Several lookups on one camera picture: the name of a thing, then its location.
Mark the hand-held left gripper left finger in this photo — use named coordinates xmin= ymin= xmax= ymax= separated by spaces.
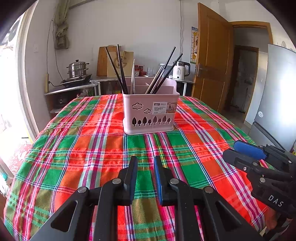
xmin=30 ymin=156 xmax=139 ymax=241

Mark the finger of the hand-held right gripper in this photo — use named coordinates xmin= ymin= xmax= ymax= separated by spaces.
xmin=233 ymin=140 xmax=266 ymax=161
xmin=222 ymin=149 xmax=264 ymax=180

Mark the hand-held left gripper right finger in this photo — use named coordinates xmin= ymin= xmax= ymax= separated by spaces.
xmin=154 ymin=156 xmax=264 ymax=241

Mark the pink plastic basket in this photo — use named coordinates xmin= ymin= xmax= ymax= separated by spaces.
xmin=122 ymin=77 xmax=181 ymax=135

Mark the silver metal chopstick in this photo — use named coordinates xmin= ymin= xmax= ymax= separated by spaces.
xmin=148 ymin=67 xmax=167 ymax=94
xmin=145 ymin=65 xmax=165 ymax=94

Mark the black chopstick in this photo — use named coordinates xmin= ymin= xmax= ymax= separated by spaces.
xmin=117 ymin=44 xmax=129 ymax=95
xmin=151 ymin=46 xmax=176 ymax=94
xmin=157 ymin=53 xmax=184 ymax=94
xmin=105 ymin=46 xmax=127 ymax=95

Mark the person's right forearm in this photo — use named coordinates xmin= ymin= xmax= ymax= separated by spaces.
xmin=261 ymin=209 xmax=296 ymax=241

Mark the plaid tablecloth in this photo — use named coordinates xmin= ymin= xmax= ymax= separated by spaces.
xmin=3 ymin=94 xmax=278 ymax=241

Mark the grey refrigerator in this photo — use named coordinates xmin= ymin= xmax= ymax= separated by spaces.
xmin=245 ymin=44 xmax=296 ymax=152

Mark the dark brown inner door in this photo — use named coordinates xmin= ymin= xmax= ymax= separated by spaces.
xmin=228 ymin=45 xmax=259 ymax=113

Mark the steel kitchen table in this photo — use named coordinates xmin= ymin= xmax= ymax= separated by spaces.
xmin=91 ymin=77 xmax=195 ymax=96

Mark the orange wooden door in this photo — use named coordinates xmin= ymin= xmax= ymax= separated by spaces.
xmin=191 ymin=3 xmax=234 ymax=113

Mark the white electric kettle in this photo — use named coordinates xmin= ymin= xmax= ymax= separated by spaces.
xmin=172 ymin=61 xmax=191 ymax=81

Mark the red printed sheet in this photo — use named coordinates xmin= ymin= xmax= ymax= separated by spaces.
xmin=7 ymin=142 xmax=31 ymax=179

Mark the tan paper bag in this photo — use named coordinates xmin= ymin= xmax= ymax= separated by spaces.
xmin=107 ymin=51 xmax=134 ymax=78

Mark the black induction cooker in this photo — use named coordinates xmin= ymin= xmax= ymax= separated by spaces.
xmin=60 ymin=74 xmax=92 ymax=87

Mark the wooden cutting board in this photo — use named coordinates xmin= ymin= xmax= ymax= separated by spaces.
xmin=96 ymin=46 xmax=121 ymax=77

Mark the steel steamer pot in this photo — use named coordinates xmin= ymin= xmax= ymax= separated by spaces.
xmin=67 ymin=60 xmax=89 ymax=79

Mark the large window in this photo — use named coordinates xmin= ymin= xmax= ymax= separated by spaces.
xmin=0 ymin=9 xmax=37 ymax=181

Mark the hanging beige cloth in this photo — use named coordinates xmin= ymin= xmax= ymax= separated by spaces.
xmin=54 ymin=0 xmax=70 ymax=49

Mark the black wall cable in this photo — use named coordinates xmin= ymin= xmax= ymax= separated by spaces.
xmin=46 ymin=20 xmax=64 ymax=80
xmin=179 ymin=0 xmax=183 ymax=62

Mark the grey wall pipe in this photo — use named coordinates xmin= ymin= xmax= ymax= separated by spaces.
xmin=68 ymin=0 xmax=90 ymax=10

